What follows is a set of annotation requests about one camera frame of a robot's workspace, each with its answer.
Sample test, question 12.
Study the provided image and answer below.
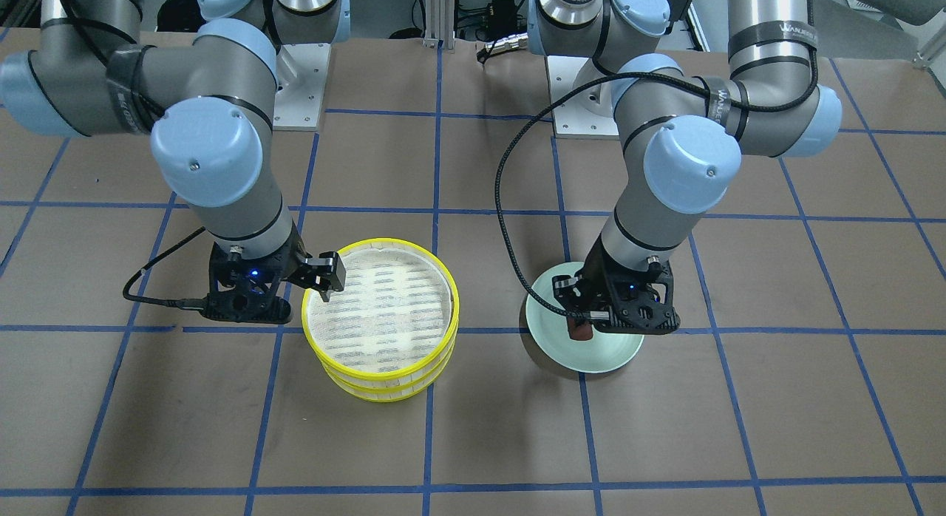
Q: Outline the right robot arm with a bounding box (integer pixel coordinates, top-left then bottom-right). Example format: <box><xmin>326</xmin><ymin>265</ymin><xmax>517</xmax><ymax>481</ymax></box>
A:
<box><xmin>2</xmin><ymin>0</ymin><xmax>350</xmax><ymax>324</ymax></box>

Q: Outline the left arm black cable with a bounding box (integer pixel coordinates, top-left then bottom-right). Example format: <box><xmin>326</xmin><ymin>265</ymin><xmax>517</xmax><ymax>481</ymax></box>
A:
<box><xmin>494</xmin><ymin>71</ymin><xmax>729</xmax><ymax>321</ymax></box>

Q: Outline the yellow steamer layer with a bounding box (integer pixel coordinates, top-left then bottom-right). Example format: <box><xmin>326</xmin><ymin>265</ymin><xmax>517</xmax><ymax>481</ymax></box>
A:
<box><xmin>305</xmin><ymin>322</ymin><xmax>458</xmax><ymax>404</ymax></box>
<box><xmin>301</xmin><ymin>237</ymin><xmax>460</xmax><ymax>341</ymax></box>

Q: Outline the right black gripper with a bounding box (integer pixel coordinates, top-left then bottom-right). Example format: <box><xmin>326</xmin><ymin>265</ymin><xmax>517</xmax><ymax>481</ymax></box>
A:
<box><xmin>203</xmin><ymin>228</ymin><xmax>346</xmax><ymax>325</ymax></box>

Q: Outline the dark red bun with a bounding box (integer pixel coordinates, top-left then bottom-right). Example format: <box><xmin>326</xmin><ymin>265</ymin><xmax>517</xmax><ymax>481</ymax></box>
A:
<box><xmin>565</xmin><ymin>317</ymin><xmax>595</xmax><ymax>342</ymax></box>

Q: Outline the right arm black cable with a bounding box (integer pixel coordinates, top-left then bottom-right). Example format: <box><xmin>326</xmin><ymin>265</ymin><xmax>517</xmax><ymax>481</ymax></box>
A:
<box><xmin>122</xmin><ymin>226</ymin><xmax>215</xmax><ymax>310</ymax></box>

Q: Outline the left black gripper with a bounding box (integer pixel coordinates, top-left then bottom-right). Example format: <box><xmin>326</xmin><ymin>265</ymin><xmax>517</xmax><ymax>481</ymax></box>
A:
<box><xmin>551</xmin><ymin>242</ymin><xmax>681</xmax><ymax>335</ymax></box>

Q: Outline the light green plate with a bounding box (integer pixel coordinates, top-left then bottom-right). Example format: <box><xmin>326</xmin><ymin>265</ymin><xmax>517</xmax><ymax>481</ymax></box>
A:
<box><xmin>525</xmin><ymin>295</ymin><xmax>644</xmax><ymax>373</ymax></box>

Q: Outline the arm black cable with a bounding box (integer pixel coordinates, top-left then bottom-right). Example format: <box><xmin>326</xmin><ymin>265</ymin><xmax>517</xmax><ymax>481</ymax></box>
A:
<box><xmin>494</xmin><ymin>71</ymin><xmax>729</xmax><ymax>321</ymax></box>
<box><xmin>122</xmin><ymin>226</ymin><xmax>215</xmax><ymax>310</ymax></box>

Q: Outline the aluminium frame post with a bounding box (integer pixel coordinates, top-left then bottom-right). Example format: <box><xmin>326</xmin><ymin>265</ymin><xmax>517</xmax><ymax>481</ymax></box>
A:
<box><xmin>422</xmin><ymin>0</ymin><xmax>456</xmax><ymax>53</ymax></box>

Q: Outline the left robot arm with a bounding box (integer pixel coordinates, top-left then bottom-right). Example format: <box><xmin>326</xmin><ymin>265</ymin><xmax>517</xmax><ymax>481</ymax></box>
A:
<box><xmin>527</xmin><ymin>0</ymin><xmax>843</xmax><ymax>341</ymax></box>

